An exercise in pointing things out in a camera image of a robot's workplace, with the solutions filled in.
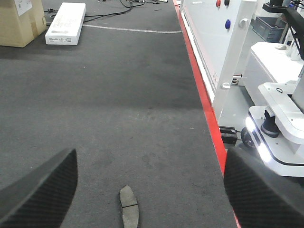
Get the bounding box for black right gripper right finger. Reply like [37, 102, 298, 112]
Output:
[224, 148, 304, 228]

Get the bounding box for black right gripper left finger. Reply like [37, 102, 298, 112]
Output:
[0, 149, 78, 228]

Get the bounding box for dark grey brake pad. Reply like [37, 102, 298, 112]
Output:
[119, 185, 139, 228]

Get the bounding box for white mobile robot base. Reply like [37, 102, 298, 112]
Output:
[243, 42, 304, 177]

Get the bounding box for white long carton box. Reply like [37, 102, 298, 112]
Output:
[45, 2, 86, 45]

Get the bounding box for white control cabinet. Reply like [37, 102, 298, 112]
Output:
[180, 0, 257, 120]

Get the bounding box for brown cardboard box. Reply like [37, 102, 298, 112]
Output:
[0, 0, 47, 48]

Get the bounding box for black cables on conveyor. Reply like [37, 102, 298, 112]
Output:
[44, 0, 167, 22]

